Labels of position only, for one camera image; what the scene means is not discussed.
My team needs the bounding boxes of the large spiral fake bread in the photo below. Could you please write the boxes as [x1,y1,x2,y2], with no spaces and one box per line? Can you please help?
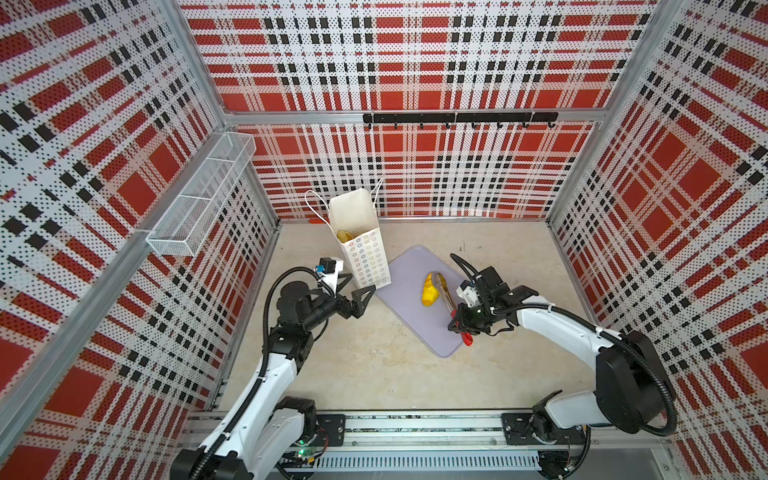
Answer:
[337,230,355,243]

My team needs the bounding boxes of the red-handled steel tongs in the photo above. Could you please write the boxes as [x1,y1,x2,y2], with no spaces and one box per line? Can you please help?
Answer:
[432,272,473,346]

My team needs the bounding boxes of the yellow pear-shaped fake bread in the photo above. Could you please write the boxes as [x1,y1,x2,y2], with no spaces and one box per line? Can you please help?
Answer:
[421,272,440,307]

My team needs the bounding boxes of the white flowered paper bag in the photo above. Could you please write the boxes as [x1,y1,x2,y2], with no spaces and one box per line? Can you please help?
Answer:
[304,178,391,288]

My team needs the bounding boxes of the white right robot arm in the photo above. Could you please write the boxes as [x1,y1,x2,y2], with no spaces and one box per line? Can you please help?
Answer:
[448,254,679,444]

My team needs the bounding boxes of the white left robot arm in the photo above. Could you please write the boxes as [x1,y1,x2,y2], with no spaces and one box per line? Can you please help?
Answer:
[169,257,376,479]

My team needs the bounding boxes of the lilac plastic tray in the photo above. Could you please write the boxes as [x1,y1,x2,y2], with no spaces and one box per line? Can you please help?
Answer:
[377,246,472,358]

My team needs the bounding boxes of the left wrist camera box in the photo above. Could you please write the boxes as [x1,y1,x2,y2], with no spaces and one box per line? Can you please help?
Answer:
[315,257,344,296]

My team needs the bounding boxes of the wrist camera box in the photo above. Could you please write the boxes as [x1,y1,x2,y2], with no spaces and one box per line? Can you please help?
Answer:
[456,281,481,308]
[315,257,344,296]

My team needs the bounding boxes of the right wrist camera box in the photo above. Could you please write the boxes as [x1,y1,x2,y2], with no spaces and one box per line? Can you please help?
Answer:
[456,281,481,308]

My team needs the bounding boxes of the wire mesh wall basket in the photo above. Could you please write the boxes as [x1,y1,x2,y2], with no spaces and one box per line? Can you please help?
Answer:
[147,132,255,257]

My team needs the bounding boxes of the black wall hook rail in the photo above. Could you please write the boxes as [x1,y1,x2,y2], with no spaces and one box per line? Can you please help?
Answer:
[362,111,559,126]

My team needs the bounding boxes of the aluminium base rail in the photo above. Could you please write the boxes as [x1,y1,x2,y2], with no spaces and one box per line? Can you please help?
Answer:
[173,409,679,480]

